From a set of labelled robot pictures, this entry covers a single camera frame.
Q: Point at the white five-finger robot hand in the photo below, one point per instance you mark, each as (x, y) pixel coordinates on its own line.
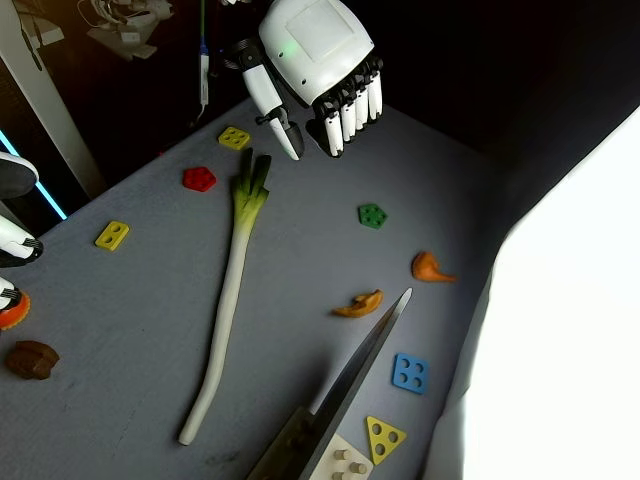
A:
(20, 180)
(315, 55)

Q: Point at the long leek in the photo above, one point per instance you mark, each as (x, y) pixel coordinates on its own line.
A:
(235, 270)

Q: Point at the steel cleaver knife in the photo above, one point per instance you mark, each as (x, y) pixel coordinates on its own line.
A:
(360, 350)

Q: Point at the yellow rectangular two-hole block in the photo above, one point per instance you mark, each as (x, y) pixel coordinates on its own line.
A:
(112, 236)

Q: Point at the yellow square block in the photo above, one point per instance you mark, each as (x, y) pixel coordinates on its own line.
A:
(234, 137)

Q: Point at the blue square block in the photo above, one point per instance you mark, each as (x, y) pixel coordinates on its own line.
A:
(410, 373)

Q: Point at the yellow triangle three-hole block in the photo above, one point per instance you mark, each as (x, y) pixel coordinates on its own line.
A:
(386, 440)

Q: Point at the cyan light strip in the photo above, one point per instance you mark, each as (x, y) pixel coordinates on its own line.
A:
(50, 197)

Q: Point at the orange toy with cream rim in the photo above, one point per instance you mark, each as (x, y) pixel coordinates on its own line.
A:
(12, 319)

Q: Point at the red pentagon block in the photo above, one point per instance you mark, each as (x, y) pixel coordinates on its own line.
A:
(199, 180)

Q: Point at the green pentagon block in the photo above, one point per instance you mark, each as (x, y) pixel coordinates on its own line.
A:
(372, 217)

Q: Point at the grey table cloth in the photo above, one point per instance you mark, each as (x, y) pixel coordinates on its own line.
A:
(125, 325)

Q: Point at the brown ridged toy food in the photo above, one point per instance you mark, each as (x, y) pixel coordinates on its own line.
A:
(32, 361)

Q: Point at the orange toy chicken leg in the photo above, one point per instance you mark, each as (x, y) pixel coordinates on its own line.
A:
(425, 267)

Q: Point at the orange crescent toy food piece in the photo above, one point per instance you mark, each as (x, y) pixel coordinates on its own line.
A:
(370, 300)

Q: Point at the wooden peg board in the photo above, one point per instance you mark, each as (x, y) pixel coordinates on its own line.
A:
(345, 445)

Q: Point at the white slanted post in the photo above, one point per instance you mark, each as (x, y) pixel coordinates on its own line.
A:
(55, 115)

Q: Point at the white mounting bracket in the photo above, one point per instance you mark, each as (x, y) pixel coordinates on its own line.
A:
(42, 30)

